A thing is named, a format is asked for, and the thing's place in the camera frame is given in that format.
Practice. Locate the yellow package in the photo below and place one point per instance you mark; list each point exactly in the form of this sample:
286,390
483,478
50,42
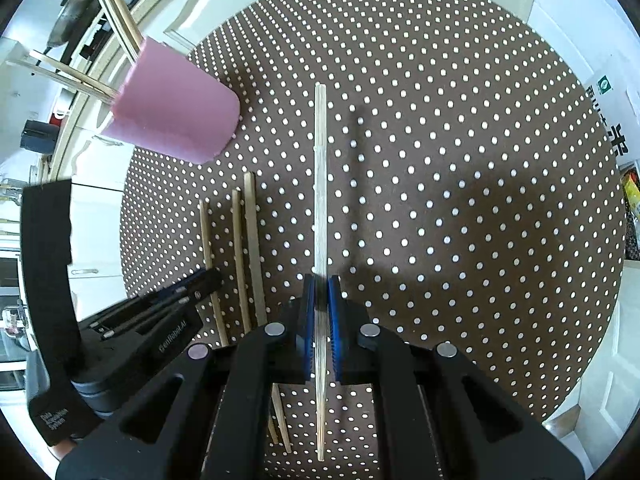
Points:
631,195

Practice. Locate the black box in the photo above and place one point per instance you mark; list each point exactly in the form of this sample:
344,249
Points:
37,135

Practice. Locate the wooden sticks in cup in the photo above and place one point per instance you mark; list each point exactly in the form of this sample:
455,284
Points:
75,7

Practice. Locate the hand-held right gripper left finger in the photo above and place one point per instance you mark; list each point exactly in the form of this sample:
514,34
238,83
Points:
310,320

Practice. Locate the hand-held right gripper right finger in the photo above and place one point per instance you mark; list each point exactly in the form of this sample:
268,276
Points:
334,330

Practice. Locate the pink plastic cup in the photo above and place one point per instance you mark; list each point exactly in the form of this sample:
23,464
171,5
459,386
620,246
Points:
175,105

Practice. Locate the brown polka dot tablecloth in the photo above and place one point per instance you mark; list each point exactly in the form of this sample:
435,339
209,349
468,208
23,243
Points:
450,160

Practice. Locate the white kitchen cabinet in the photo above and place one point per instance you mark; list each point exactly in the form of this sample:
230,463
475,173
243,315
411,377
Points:
95,230

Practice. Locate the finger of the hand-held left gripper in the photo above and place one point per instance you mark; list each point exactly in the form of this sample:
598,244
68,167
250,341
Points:
200,282
165,312

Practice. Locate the white banner with green mark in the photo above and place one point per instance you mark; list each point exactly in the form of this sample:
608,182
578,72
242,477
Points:
607,120

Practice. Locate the white door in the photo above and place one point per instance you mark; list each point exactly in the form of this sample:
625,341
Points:
565,25

